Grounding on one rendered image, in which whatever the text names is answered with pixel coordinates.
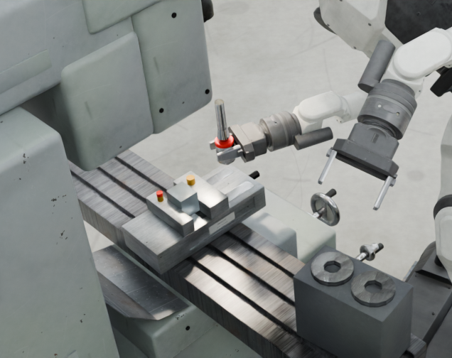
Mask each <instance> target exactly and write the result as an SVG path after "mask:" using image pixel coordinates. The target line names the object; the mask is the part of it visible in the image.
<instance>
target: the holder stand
mask: <svg viewBox="0 0 452 358"><path fill-rule="evenodd" d="M413 290H414V287H413V286H412V285H410V284H408V283H406V282H404V281H402V280H399V279H398V278H395V277H393V276H391V275H389V274H388V273H385V272H383V271H381V270H379V269H377V268H374V267H372V266H370V265H368V264H366V263H364V262H361V261H359V260H357V259H355V258H353V257H351V256H348V255H347V254H344V253H343V252H341V251H338V250H336V249H334V248H332V247H330V246H328V245H324V246H323V247H322V248H321V249H320V250H319V251H318V252H317V253H316V254H315V255H314V256H313V257H312V258H311V259H310V260H309V261H308V262H307V263H306V264H305V265H304V266H303V267H302V268H301V269H300V270H299V271H298V272H297V274H296V275H295V276H294V299H295V311H296V331H297V335H299V336H300V337H302V338H304V339H306V340H308V341H309V342H312V343H314V344H315V345H317V346H319V347H321V348H322V349H324V350H326V351H328V352H330V353H331V354H334V355H335V356H337V357H339V358H400V357H401V356H402V354H403V353H404V352H405V350H406V349H407V348H408V347H409V345H410V339H411V315H412V302H413Z"/></svg>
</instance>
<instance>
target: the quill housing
mask: <svg viewBox="0 0 452 358"><path fill-rule="evenodd" d="M131 21H132V26H133V29H134V32H135V33H136V35H137V38H138V42H139V49H140V53H141V61H142V65H143V69H144V77H145V80H146V88H147V92H148V96H149V104H150V108H151V115H152V120H153V124H154V132H153V134H159V133H161V132H163V131H165V130H166V129H168V128H170V127H172V126H173V125H175V124H177V123H178V122H180V121H181V120H183V119H185V118H186V117H188V116H190V115H191V114H193V113H195V112H196V111H198V110H199V109H202V108H203V107H205V106H206V105H207V104H209V103H210V101H211V100H212V84H211V78H210V67H209V61H208V50H207V44H206V38H205V27H204V21H203V10H202V4H201V0H161V1H159V2H157V3H155V4H153V5H151V6H149V7H147V8H145V9H143V10H141V11H140V12H138V13H136V14H134V15H132V16H131Z"/></svg>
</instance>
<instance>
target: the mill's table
mask: <svg viewBox="0 0 452 358"><path fill-rule="evenodd" d="M68 165H69V168H70V172H71V176H72V181H73V183H74V186H75V192H76V194H77V199H78V202H79V206H80V210H81V213H82V218H83V220H84V221H86V222H87V223H88V224H89V225H91V226H92V227H94V228H95V229H96V230H97V231H98V232H100V233H101V234H103V235H104V236H105V237H106V238H108V239H109V240H110V241H111V242H113V243H114V244H116V245H117V246H118V247H119V248H120V249H122V250H123V251H125V252H126V253H128V255H130V256H131V257H132V258H134V259H135V260H137V261H138V262H139V263H140V264H141V265H143V266H144V267H146V268H147V269H148V270H150V272H152V273H153V274H155V275H156V276H157V277H159V278H160V279H161V280H162V281H164V282H165V283H166V284H168V285H169V286H170V287H172V288H173V289H174V290H175V291H177V292H178V293H180V294H181V295H182V296H183V297H184V298H186V299H187V300H189V301H190V302H191V303H192V304H193V305H195V306H196V307H197V308H199V309H200V310H202V311H203V312H204V313H205V314H206V315H208V316H209V317H211V318H212V319H213V320H214V321H215V322H217V323H218V324H220V325H221V326H223V327H224V328H225V329H226V330H227V331H229V332H230V333H232V334H233V335H234V336H235V337H236V338H238V339H239V340H241V341H242V342H243V343H245V344H246V345H247V346H248V347H250V348H251V349H252V350H254V351H255V352H256V353H257V354H259V355H260V356H261V357H263V358H339V357H337V356H335V355H334V354H331V353H330V352H328V351H326V350H324V349H322V348H321V347H319V346H317V345H315V344H314V343H312V342H309V341H308V340H306V339H304V338H302V337H300V336H299V335H297V331H296V311H295V299H294V276H295V275H296V274H297V272H298V271H299V270H300V269H301V268H302V267H303V266H304V265H305V264H304V263H303V262H301V261H299V260H298V259H297V258H295V257H294V256H292V255H290V254H289V253H287V252H286V251H284V250H283V249H281V248H280V247H278V246H277V245H275V244H273V243H272V242H270V241H269V240H268V239H266V238H264V237H263V236H262V235H260V234H258V233H256V232H255V231H254V230H252V229H250V228H249V227H248V226H246V225H245V224H242V223H239V224H238V225H236V226H235V227H233V228H231V229H230V230H229V231H227V232H225V233H224V234H223V235H221V236H220V237H218V238H217V239H215V240H214V241H212V242H210V243H209V244H207V245H206V246H204V247H203V248H202V249H200V250H198V251H197V252H195V253H194V254H192V255H191V256H189V257H188V258H186V259H184V260H183V261H182V262H180V263H179V264H177V265H175V266H174V267H173V268H171V269H169V270H168V271H167V272H165V273H163V274H160V273H158V272H157V271H156V270H155V269H154V268H152V267H151V266H150V265H148V264H147V263H146V262H145V261H144V260H143V259H142V258H140V257H139V256H138V255H137V254H135V253H134V252H133V251H132V250H131V249H130V248H129V247H127V246H126V243H125V239H124V234H123V230H122V225H124V224H126V223H127V222H129V221H131V220H132V219H134V218H135V217H138V216H139V215H140V214H142V213H144V212H145V211H147V210H148V205H147V201H146V198H147V197H148V196H149V195H151V194H153V193H155V192H157V191H159V190H161V191H162V192H163V196H164V197H165V198H166V199H167V194H166V191H167V190H169V189H171V188H172V187H174V185H173V181H174V180H175V179H174V178H172V177H171V176H169V175H168V174H166V173H164V172H163V171H162V170H160V169H158V168H157V167H156V166H154V165H152V164H151V163H149V162H148V161H146V160H144V159H143V158H142V157H140V156H138V155H137V154H135V153H134V152H132V151H130V150H129V149H127V150H126V151H124V152H123V153H120V154H119V155H118V156H116V157H114V158H113V159H111V160H110V161H107V162H106V163H104V164H103V165H101V166H100V167H98V168H96V169H94V170H92V171H84V170H82V169H81V168H79V167H77V166H76V165H75V164H74V163H72V162H71V161H69V160H68ZM400 358H426V343H425V342H424V341H423V340H421V339H419V338H418V337H417V336H415V335H413V334H411V339H410V345H409V347H408V348H407V349H406V350H405V352H404V353H403V354H402V356H401V357H400Z"/></svg>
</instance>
